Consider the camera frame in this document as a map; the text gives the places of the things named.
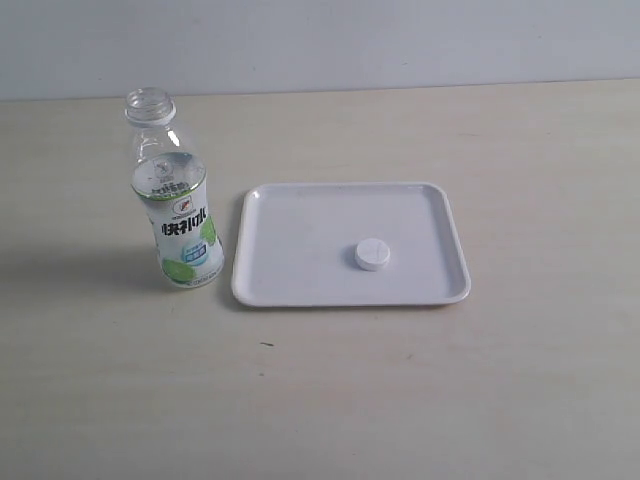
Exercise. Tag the white bottle cap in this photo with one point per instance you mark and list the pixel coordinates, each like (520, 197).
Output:
(372, 254)

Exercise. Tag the clear plastic lime drink bottle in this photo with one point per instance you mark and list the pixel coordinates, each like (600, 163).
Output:
(170, 180)

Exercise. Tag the white plastic tray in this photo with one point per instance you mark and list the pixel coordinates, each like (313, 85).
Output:
(296, 243)

